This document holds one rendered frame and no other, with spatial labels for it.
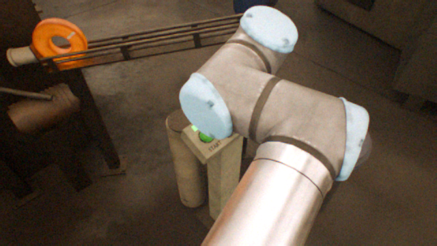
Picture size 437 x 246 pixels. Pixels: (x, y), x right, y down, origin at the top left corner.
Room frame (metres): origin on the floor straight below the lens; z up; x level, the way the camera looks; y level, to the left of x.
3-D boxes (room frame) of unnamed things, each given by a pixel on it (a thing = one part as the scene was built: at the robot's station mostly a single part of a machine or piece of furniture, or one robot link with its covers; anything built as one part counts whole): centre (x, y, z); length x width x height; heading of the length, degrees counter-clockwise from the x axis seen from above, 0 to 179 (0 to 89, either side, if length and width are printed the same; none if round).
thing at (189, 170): (0.66, 0.12, 0.26); 0.12 x 0.12 x 0.52
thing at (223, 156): (0.57, -0.02, 0.31); 0.24 x 0.16 x 0.62; 133
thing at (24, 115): (0.76, 0.65, 0.27); 0.22 x 0.13 x 0.53; 133
